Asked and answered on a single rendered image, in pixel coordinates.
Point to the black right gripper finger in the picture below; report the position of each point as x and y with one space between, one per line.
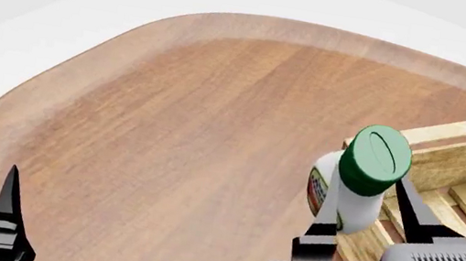
316 245
415 217

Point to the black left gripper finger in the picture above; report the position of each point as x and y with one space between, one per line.
3 228

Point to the white green-capped salad dressing bottle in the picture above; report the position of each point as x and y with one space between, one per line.
377 159

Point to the large brown wooden tray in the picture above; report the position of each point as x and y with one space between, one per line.
176 136

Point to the light wooden slatted crate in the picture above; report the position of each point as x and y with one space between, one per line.
454 170

